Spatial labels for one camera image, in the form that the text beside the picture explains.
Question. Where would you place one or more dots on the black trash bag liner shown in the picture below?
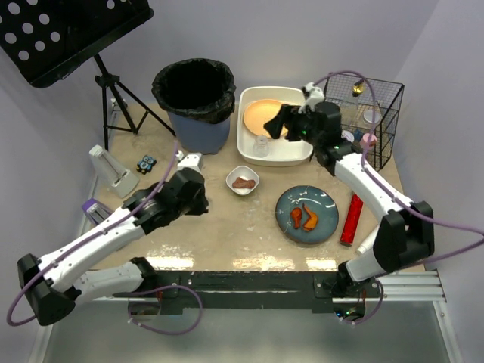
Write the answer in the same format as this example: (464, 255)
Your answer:
(197, 88)

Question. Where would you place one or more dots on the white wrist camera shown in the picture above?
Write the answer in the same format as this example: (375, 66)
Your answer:
(313, 95)
(190, 160)

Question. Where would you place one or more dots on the clear wine glass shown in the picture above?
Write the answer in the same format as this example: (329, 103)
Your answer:
(261, 146)

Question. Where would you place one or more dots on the orange chicken piece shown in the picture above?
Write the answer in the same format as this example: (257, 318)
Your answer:
(312, 221)
(296, 215)

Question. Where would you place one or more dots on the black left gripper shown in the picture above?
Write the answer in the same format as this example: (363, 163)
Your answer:
(197, 204)

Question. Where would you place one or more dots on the yellow plastic plate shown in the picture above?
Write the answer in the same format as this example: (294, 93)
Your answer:
(258, 113)

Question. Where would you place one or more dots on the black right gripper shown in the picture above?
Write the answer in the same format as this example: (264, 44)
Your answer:
(289, 123)

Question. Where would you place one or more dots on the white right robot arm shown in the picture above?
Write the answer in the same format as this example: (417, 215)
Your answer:
(405, 235)

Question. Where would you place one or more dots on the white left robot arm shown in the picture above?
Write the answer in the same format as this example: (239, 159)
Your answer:
(56, 283)

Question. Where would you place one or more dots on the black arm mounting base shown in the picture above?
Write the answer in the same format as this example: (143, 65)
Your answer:
(316, 291)

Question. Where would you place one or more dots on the black wire basket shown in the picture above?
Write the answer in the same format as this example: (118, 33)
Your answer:
(384, 96)

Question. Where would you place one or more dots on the blue trash bin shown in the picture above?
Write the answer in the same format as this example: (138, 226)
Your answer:
(199, 137)

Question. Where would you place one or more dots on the purple metronome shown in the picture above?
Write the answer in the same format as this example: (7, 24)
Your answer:
(95, 211)

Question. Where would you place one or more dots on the red label brown jar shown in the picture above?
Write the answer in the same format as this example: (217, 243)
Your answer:
(348, 135)

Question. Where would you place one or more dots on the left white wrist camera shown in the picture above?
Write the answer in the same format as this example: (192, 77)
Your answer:
(190, 160)

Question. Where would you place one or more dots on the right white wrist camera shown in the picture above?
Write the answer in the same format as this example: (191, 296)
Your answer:
(313, 95)

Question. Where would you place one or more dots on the right orange chicken piece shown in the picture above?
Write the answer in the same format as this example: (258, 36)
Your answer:
(312, 221)

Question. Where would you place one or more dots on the white metronome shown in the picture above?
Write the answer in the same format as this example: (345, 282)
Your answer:
(121, 180)

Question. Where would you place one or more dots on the left orange chicken piece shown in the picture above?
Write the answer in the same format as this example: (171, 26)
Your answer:
(296, 215)

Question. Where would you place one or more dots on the white plastic tub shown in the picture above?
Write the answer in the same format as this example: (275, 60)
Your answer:
(282, 152)

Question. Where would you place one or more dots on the blue owl number magnet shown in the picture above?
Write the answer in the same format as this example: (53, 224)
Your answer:
(146, 164)

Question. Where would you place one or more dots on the small white green bowl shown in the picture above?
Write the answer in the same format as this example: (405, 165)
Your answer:
(243, 172)

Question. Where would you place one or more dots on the red glitter tube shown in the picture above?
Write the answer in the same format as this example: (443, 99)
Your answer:
(352, 220)

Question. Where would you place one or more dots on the blue ceramic plate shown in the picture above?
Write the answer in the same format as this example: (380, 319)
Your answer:
(306, 214)

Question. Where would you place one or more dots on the pink meat piece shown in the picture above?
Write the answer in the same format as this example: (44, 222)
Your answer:
(240, 183)

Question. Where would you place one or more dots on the black music stand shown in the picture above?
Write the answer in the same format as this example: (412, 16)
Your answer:
(48, 40)

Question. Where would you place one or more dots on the pink lid spice jar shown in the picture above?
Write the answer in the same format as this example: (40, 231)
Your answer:
(368, 141)

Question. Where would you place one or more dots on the white plastic tube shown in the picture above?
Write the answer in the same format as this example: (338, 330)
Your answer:
(367, 243)

